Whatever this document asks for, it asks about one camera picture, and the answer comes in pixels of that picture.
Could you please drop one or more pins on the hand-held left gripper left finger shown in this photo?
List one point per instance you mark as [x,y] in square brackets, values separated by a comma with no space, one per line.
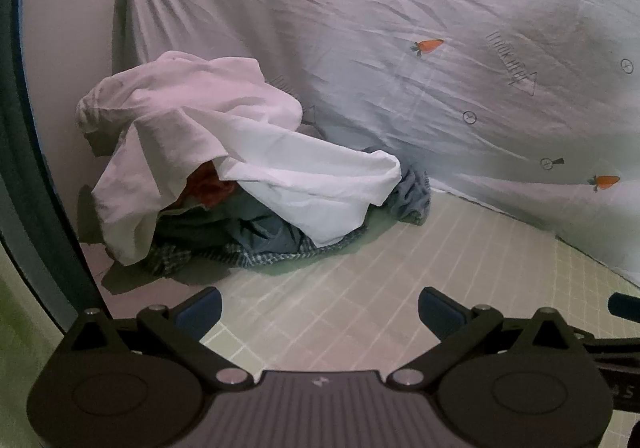
[202,312]

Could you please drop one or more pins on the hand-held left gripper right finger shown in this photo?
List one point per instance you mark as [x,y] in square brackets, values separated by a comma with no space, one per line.
[440,313]

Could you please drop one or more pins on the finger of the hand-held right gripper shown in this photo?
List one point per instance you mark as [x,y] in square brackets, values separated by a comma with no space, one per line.
[625,304]

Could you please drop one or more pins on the red checked cloth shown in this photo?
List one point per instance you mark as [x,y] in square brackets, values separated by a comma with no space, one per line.
[210,188]

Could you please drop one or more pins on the white garment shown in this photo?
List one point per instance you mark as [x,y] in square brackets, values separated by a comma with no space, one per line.
[200,118]

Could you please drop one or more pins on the blue-green checked cloth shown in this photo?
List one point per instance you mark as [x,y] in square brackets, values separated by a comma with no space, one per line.
[260,260]

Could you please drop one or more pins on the green grid mat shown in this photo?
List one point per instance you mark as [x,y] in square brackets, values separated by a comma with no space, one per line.
[350,288]

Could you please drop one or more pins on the blue garment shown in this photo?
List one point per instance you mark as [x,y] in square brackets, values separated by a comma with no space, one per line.
[412,198]

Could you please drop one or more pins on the carrot print bed sheet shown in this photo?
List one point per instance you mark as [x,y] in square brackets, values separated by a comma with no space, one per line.
[400,3]

